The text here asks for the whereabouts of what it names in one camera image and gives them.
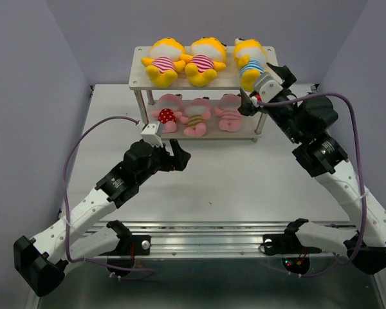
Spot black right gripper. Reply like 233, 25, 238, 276
240, 60, 306, 144

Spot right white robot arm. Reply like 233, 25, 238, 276
239, 65, 386, 277

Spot pink toy orange striped shirt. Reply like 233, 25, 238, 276
180, 97, 211, 137

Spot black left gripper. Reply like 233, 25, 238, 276
137, 139, 190, 184

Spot yellow toy blue striped shirt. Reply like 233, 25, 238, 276
234, 38, 268, 92

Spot white two-tier wooden shelf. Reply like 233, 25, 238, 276
128, 46, 283, 142

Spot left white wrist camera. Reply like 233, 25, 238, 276
141, 122, 164, 147

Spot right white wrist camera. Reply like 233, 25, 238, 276
253, 72, 283, 103

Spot pink toy red polka-dot shirt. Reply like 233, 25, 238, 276
151, 94, 183, 133

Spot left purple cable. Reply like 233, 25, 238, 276
63, 116, 155, 281

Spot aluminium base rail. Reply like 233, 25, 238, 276
54, 220, 358, 258

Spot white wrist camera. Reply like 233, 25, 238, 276
253, 72, 283, 103
141, 122, 164, 147

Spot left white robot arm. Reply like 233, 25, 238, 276
14, 139, 191, 297

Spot yellow toy pink striped shirt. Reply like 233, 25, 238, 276
141, 37, 186, 88

